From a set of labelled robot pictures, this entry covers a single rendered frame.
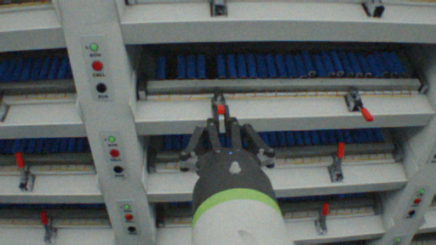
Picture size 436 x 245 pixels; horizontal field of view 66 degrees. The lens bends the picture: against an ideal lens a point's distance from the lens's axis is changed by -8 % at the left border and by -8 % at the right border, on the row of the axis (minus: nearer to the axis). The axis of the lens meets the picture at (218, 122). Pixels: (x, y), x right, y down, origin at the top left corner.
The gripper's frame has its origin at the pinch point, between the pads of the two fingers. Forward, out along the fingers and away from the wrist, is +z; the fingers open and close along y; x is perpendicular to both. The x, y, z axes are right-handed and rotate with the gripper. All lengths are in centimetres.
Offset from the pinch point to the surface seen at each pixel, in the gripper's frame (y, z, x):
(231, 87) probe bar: 2.5, 10.9, 2.1
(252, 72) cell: 7.0, 14.2, 3.9
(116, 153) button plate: -20.2, 7.3, -9.6
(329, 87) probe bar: 22.0, 10.9, 1.7
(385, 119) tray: 33.6, 7.5, -4.2
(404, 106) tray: 37.9, 8.3, -1.8
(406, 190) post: 45, 10, -25
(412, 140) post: 44.6, 12.4, -12.0
